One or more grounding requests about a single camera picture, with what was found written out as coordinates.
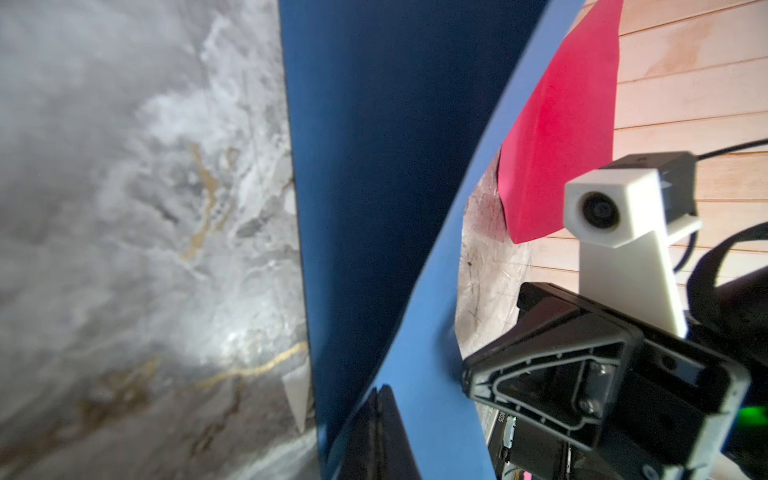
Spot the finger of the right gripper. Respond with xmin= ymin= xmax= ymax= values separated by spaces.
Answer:
xmin=462 ymin=296 xmax=644 ymax=450

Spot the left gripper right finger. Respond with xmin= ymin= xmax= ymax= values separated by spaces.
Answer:
xmin=376 ymin=385 xmax=421 ymax=480

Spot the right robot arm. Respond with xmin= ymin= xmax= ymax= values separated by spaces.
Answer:
xmin=462 ymin=224 xmax=767 ymax=479

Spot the blue paper sheet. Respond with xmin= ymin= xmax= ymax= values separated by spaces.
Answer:
xmin=279 ymin=1 xmax=582 ymax=479

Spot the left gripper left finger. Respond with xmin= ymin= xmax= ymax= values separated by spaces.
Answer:
xmin=337 ymin=389 xmax=379 ymax=480

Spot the pink rectangular paper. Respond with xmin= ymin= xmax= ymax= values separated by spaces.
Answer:
xmin=497 ymin=0 xmax=623 ymax=244

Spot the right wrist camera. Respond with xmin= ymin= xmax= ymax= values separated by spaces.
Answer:
xmin=563 ymin=151 xmax=702 ymax=338

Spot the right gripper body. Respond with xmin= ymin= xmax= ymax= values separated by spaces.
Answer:
xmin=518 ymin=283 xmax=750 ymax=479

